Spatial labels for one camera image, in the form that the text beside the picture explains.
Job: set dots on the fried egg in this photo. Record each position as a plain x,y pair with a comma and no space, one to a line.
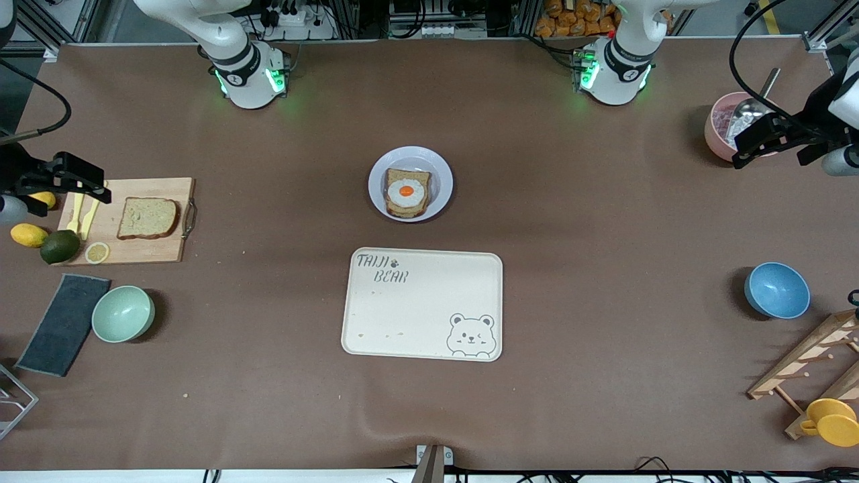
406,193

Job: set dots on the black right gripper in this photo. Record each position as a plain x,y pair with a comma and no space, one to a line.
12,168

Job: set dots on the plain brown bread slice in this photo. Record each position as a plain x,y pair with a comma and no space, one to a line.
147,218

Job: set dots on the lemon slice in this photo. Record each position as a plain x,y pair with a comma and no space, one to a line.
97,253

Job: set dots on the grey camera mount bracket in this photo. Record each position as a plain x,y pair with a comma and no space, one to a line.
431,463

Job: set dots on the dark grey cloth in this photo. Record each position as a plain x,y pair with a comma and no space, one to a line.
64,325

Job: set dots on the wooden cutting board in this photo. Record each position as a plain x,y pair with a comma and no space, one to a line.
151,251

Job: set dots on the white power strip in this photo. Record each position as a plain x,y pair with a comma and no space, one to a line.
295,20

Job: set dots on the wooden peg rack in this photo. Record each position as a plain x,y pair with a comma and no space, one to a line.
805,355

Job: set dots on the yellow cup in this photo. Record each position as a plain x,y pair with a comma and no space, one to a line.
835,426

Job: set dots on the pink bowl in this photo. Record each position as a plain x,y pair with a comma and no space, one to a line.
717,137

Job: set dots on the metal scoop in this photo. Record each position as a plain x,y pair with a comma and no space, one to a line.
748,111

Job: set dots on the white round plate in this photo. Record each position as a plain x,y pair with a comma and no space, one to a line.
439,181

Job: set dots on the cream bear print tray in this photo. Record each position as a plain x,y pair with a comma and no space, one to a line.
416,315

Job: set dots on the green avocado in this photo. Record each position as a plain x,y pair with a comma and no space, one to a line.
59,247

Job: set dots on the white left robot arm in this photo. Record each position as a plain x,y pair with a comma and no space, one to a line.
614,74

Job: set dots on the yellow plastic fork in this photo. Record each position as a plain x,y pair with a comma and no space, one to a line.
74,218

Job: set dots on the yellow plastic knife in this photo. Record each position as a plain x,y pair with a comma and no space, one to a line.
88,218

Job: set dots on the clear ice cubes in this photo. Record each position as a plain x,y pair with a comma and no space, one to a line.
726,121

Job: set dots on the blue bowl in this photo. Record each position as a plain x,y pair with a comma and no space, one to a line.
777,290

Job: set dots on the yellow lemon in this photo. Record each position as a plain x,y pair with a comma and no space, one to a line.
45,199
28,235

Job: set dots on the orange snack packs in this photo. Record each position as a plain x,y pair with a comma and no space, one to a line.
577,20

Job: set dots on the light green bowl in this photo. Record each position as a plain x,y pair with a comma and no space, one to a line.
122,314

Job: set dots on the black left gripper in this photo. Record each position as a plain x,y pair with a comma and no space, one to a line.
816,111

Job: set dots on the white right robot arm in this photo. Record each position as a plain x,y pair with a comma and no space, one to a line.
251,80

